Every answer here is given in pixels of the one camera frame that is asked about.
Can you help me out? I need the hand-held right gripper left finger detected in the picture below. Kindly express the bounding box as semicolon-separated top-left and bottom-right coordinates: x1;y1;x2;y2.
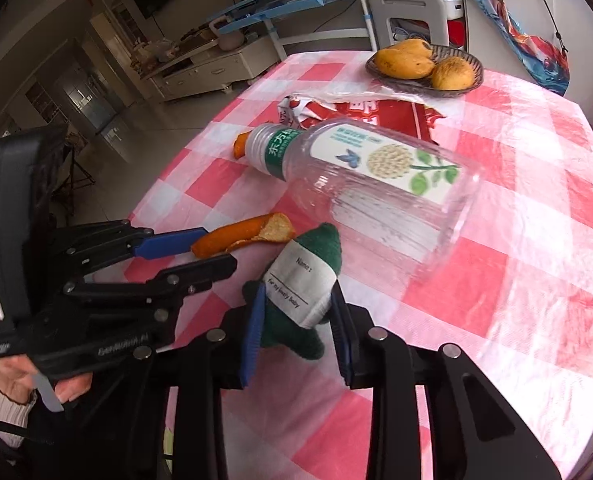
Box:
91;287;270;480

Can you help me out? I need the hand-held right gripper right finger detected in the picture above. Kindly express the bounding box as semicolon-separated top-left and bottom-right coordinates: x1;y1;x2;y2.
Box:
329;285;560;480

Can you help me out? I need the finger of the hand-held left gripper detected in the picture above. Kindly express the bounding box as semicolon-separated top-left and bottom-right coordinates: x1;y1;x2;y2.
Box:
51;220;208;278
64;252;238;323

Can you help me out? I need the long orange peel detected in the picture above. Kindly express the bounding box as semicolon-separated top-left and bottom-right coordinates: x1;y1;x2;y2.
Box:
190;212;296;258

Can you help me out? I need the green plush toy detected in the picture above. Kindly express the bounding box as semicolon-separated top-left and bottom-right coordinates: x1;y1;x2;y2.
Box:
242;222;345;360

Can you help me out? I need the person's left forearm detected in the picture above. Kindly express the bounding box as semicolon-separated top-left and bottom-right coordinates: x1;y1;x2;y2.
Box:
0;357;37;448

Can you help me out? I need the person's left hand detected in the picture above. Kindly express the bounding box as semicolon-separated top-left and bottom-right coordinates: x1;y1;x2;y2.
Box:
0;354;94;405

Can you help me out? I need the clear plastic bottle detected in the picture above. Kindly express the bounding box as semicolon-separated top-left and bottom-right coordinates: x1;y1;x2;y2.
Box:
245;119;481;263

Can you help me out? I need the white television stand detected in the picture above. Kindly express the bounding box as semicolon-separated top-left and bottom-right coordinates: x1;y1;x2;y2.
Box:
144;35;282;103

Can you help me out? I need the clear plastic bag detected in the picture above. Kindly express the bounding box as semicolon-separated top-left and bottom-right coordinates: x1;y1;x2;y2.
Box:
134;37;177;63

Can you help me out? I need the red snack packet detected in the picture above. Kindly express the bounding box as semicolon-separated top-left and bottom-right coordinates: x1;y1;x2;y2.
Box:
276;91;465;147

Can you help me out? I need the blue study desk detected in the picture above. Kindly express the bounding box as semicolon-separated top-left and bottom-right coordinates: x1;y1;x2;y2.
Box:
204;0;392;51

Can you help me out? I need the yellow mango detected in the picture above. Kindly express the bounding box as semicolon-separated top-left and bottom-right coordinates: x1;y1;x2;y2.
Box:
431;56;476;90
394;37;433;58
374;45;436;80

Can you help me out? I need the woven fruit basket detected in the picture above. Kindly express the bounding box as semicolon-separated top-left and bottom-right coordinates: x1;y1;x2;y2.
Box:
365;44;485;92

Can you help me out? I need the white plastic stool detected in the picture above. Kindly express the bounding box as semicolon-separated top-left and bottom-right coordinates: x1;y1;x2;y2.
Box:
367;0;465;53

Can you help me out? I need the colourful printed bag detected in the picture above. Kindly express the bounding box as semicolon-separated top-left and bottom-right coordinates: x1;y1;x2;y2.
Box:
447;0;570;96

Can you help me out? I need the white cabinet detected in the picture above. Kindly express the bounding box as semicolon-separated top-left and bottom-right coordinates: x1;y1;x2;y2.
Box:
463;0;593;126

